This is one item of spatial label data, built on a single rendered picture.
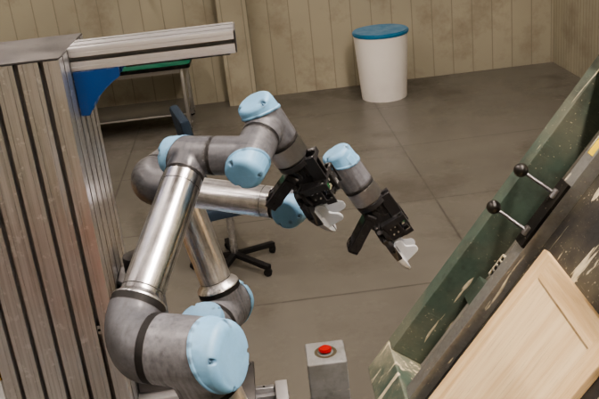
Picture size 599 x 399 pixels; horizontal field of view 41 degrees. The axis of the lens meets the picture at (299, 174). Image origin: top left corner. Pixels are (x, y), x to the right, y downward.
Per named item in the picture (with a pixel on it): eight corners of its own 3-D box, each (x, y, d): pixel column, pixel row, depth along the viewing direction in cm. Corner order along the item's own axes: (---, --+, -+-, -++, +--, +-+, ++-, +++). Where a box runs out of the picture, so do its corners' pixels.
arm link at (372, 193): (348, 200, 189) (344, 188, 197) (358, 215, 191) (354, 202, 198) (375, 183, 188) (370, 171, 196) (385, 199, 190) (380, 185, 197)
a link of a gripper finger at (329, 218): (352, 235, 170) (332, 205, 165) (327, 241, 172) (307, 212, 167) (354, 224, 172) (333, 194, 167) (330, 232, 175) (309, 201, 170)
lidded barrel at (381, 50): (406, 85, 871) (402, 20, 846) (417, 100, 815) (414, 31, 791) (353, 92, 869) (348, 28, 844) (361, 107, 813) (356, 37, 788)
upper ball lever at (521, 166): (554, 201, 208) (511, 171, 212) (563, 190, 207) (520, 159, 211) (553, 203, 205) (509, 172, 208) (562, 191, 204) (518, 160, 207)
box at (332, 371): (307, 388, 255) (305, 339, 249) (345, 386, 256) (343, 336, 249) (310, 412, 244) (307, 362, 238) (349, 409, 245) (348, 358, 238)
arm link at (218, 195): (109, 169, 192) (301, 193, 176) (134, 153, 202) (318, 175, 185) (114, 213, 197) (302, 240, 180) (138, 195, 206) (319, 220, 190)
